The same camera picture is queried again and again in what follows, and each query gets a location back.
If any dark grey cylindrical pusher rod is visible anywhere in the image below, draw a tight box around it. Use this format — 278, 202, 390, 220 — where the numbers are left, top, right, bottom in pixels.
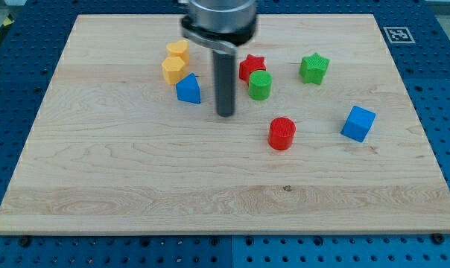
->
212, 50, 235, 117

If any blue triangle block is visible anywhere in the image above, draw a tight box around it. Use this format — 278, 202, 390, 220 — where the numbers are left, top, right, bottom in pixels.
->
176, 73, 201, 104

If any blue cube block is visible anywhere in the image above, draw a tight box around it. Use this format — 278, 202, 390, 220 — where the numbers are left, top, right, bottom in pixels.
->
340, 106, 376, 142

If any red star block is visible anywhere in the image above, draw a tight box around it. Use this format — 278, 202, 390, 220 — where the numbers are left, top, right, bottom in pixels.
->
239, 54, 267, 83

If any green cylinder block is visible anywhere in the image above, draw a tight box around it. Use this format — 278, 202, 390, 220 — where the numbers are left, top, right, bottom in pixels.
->
248, 70, 273, 101

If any yellow heart block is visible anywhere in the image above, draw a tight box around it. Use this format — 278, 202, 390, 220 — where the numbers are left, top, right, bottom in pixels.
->
166, 39, 189, 64

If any yellow pentagon block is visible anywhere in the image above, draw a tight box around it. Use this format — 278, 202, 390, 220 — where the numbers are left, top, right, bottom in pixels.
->
162, 57, 187, 85

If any red cylinder block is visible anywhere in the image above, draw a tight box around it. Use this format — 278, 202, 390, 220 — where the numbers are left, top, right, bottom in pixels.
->
267, 117, 296, 150

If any green star block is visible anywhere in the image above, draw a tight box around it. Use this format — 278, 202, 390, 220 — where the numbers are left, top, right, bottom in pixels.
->
299, 53, 330, 85

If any light wooden board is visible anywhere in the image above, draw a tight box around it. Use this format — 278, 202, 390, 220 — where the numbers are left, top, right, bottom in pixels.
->
0, 14, 450, 236

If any white fiducial marker tag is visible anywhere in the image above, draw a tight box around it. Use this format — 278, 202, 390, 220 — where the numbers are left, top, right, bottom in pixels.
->
384, 26, 415, 44

